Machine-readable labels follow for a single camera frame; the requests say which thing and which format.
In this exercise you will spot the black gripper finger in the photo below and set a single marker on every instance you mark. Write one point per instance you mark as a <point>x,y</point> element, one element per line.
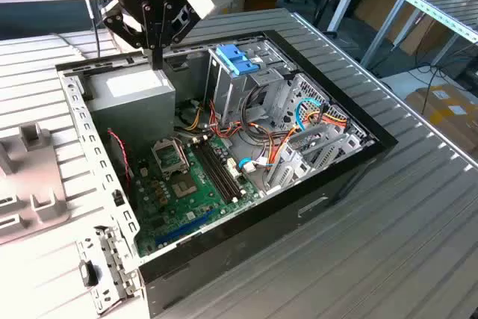
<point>160,35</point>
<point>127,33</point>

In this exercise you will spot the silver disk bay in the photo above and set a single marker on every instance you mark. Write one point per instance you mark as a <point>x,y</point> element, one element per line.
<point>353,143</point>

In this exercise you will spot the blue drive cage latch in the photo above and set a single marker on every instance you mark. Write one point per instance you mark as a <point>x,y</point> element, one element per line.
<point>229,58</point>

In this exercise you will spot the grey power supply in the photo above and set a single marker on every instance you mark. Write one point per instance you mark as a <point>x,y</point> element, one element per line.
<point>130,117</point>

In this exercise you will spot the silver optical drive cage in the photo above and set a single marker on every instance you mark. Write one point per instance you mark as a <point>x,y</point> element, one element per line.
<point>228,95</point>

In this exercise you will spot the black RAM slot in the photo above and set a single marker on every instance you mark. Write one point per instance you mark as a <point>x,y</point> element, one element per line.
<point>211,173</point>
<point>215,172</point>
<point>224,169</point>
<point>219,170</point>

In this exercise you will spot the white board connector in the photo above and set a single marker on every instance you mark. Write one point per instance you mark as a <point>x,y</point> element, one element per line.
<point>233,169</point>

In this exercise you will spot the CPU socket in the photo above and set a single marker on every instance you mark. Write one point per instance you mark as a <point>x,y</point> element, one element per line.
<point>183,186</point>

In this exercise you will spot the small black case clip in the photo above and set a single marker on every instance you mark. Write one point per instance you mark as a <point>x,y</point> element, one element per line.
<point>118,198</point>

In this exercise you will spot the grey parts rack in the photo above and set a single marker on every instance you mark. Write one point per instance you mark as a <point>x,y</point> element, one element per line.
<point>33,169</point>

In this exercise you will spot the green motherboard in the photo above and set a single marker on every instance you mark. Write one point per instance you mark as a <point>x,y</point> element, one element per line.
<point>209,207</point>

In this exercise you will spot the blue expansion slot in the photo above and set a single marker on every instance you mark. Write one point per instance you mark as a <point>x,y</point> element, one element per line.
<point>186,226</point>

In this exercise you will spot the black open PC case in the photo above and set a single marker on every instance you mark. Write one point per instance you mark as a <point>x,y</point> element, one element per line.
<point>261,240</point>

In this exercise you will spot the black case latch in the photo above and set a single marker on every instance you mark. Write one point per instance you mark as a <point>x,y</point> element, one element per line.
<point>89,274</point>

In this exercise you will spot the metal slat shelf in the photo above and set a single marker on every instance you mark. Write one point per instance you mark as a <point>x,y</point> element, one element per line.
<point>440,5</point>

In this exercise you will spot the large cardboard box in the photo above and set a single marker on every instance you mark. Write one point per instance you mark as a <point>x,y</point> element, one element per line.
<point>444,110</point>

